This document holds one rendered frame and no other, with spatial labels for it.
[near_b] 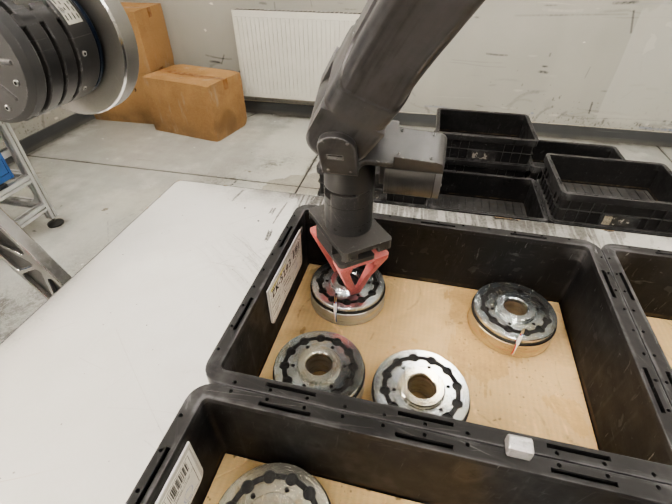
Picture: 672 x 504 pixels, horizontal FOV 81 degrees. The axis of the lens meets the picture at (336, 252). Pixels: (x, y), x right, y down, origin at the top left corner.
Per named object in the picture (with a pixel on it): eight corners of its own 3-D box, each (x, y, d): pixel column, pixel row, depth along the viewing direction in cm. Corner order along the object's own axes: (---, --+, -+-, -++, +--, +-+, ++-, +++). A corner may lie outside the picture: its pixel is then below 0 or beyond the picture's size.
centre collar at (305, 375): (290, 379, 43) (289, 376, 43) (305, 344, 47) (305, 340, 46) (333, 391, 42) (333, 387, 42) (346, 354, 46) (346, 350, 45)
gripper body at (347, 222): (351, 208, 54) (353, 158, 49) (392, 251, 47) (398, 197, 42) (307, 220, 52) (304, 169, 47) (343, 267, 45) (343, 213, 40)
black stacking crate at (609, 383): (223, 441, 43) (200, 381, 36) (303, 265, 65) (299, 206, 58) (628, 542, 36) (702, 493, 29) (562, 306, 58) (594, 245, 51)
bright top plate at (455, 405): (366, 426, 39) (367, 423, 39) (379, 345, 47) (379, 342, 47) (471, 447, 38) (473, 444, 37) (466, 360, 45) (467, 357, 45)
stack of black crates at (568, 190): (520, 294, 153) (562, 193, 125) (511, 247, 176) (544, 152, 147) (634, 311, 147) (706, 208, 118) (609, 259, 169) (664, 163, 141)
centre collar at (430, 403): (395, 405, 41) (396, 402, 40) (399, 365, 44) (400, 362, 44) (444, 414, 40) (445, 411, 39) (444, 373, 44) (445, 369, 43)
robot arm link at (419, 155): (332, 60, 37) (313, 135, 34) (461, 67, 35) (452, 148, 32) (343, 142, 48) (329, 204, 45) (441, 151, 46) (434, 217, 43)
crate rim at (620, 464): (202, 393, 37) (196, 378, 35) (299, 216, 59) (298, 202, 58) (691, 505, 30) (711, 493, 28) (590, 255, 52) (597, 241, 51)
